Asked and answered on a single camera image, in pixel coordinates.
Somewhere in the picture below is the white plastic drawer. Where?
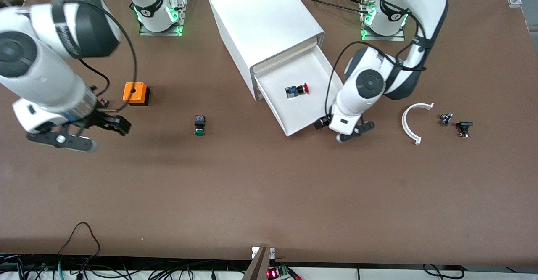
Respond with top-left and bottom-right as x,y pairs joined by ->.
255,45 -> 343,137

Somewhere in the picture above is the red push button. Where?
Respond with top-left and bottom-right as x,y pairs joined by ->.
285,84 -> 309,100

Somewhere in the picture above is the white drawer cabinet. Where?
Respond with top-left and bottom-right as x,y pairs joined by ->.
206,0 -> 325,102

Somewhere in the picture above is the white semicircular plastic clamp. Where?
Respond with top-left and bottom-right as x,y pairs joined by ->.
401,102 -> 435,145

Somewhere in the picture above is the circuit board with red display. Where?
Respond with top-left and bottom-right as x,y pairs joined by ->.
267,264 -> 302,280

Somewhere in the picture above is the orange button enclosure box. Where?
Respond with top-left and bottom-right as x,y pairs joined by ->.
123,82 -> 150,106

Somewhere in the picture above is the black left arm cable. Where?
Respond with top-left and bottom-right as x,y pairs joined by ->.
326,0 -> 433,119

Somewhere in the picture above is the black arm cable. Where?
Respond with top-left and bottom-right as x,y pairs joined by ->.
63,0 -> 138,113
326,0 -> 433,119

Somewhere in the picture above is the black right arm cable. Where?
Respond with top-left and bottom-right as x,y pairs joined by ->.
63,0 -> 138,113

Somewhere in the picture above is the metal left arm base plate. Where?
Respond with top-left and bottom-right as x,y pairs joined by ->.
360,0 -> 407,42

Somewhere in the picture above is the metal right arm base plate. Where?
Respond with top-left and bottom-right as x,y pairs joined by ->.
139,0 -> 187,37

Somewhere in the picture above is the black looped cable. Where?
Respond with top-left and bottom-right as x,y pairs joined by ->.
57,222 -> 101,268

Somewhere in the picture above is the black switch contact block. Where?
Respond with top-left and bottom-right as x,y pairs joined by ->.
456,122 -> 474,139

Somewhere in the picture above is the black cable behind cabinet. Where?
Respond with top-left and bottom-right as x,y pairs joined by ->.
296,0 -> 370,13

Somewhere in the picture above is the brown camera mount beam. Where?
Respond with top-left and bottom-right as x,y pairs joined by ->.
242,246 -> 272,280

